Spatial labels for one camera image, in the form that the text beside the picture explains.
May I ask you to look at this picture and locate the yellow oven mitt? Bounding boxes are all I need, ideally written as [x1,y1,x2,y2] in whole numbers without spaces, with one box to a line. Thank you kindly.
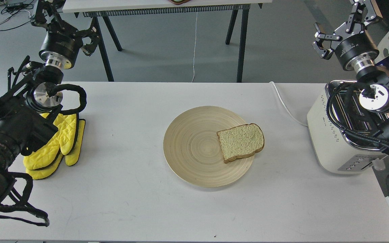
[23,113,80,170]
[26,119,85,180]

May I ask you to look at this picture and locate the yellow oven mitt upper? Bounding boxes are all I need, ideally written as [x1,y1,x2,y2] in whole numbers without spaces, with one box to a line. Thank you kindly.
[23,113,80,170]

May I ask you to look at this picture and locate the thin white hanging cable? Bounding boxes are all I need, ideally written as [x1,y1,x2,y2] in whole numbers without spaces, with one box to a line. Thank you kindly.
[191,12,198,83]

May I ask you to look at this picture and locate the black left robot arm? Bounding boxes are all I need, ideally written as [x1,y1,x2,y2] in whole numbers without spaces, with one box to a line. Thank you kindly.
[0,0,101,227]

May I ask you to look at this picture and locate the yellow oven mitt lower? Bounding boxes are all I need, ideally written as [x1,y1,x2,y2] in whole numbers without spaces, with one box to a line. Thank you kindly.
[26,119,85,180]

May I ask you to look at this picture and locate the white toaster power cable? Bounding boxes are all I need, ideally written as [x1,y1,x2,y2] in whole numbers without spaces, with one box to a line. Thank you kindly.
[270,81,308,127]

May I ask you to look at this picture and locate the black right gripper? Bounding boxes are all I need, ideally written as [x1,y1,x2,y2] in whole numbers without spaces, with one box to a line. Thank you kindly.
[312,0,383,71]

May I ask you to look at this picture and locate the cream white toaster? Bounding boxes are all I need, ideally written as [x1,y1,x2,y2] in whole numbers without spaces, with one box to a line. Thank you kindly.
[307,80,389,175]

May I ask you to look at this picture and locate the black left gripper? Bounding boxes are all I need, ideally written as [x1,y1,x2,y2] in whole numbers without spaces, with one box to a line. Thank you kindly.
[30,0,101,69]

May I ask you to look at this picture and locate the round bamboo plate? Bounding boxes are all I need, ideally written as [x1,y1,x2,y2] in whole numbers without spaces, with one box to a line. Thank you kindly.
[163,106,255,188]

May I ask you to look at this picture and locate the brown bread slice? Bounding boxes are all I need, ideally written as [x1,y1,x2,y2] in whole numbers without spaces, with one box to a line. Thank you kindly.
[216,123,265,164]

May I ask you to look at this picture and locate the white background table black legs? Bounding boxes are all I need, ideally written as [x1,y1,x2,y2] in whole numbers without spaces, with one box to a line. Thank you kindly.
[63,0,272,83]

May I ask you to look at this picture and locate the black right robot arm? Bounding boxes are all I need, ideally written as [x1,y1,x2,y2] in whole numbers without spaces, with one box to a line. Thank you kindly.
[307,0,389,198]

